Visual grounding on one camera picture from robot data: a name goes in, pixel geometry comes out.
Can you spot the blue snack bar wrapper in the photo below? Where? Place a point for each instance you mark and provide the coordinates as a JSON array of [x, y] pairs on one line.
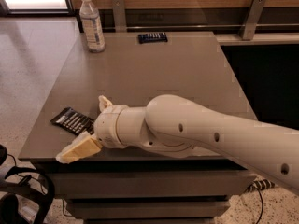
[[152, 38]]

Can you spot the right metal wall bracket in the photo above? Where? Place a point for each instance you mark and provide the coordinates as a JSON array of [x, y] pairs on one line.
[[247, 30]]

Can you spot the metal wall bracket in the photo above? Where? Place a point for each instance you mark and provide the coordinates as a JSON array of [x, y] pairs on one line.
[[247, 30], [119, 16]]

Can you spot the white power strip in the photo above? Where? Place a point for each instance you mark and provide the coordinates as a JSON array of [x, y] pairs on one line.
[[260, 185]]

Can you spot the clear plastic water bottle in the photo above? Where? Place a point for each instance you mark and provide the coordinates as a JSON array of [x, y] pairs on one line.
[[92, 26]]

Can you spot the grey drawer cabinet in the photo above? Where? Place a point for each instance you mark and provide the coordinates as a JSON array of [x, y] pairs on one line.
[[131, 186]]

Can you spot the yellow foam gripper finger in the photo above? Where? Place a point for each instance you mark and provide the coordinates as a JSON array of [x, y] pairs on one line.
[[103, 102], [83, 146]]

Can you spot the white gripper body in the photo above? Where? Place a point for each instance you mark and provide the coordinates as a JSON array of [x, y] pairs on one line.
[[105, 126]]

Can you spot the black strapped equipment on floor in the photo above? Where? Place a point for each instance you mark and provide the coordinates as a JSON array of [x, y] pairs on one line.
[[14, 181]]

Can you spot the horizontal metal rail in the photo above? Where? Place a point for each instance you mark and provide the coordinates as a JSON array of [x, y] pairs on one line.
[[292, 26]]

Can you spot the black rxbar chocolate wrapper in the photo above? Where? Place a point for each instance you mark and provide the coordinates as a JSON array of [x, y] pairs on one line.
[[73, 121]]

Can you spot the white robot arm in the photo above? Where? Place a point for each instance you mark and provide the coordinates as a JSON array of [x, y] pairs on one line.
[[175, 127]]

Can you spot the left metal wall bracket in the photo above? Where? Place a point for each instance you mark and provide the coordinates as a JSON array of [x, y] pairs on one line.
[[119, 16]]

